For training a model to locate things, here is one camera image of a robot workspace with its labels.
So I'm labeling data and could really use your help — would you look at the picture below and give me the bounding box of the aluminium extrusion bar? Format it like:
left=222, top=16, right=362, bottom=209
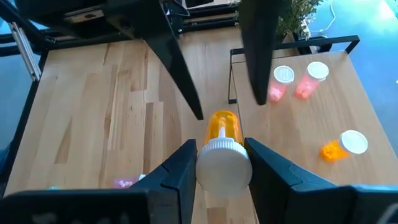
left=8, top=21, right=42, bottom=82

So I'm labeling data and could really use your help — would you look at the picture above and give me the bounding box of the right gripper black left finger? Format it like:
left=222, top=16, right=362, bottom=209
left=0, top=138, right=198, bottom=224

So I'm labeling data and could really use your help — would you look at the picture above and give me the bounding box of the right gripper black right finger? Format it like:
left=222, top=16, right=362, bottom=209
left=244, top=137, right=398, bottom=224

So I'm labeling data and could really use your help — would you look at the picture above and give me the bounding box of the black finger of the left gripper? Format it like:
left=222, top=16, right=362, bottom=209
left=238, top=0, right=284, bottom=106
left=104, top=0, right=205, bottom=121

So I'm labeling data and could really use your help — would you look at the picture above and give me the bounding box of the orange pill bottle white cap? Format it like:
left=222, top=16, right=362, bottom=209
left=319, top=129, right=369, bottom=162
left=195, top=110, right=253, bottom=197

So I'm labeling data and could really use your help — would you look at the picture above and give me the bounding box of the purple pill bottle white cap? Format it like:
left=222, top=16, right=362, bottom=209
left=112, top=174, right=147, bottom=190

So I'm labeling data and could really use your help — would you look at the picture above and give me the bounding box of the wooden shelf black metal frame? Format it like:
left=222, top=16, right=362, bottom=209
left=228, top=34, right=398, bottom=187

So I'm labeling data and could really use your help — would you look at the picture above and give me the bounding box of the pink pill bottle white cap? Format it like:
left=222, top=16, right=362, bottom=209
left=267, top=65, right=295, bottom=103
left=294, top=61, right=330, bottom=100

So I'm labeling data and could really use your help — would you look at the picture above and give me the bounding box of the green potted plant black pot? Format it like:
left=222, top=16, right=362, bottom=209
left=229, top=0, right=324, bottom=43

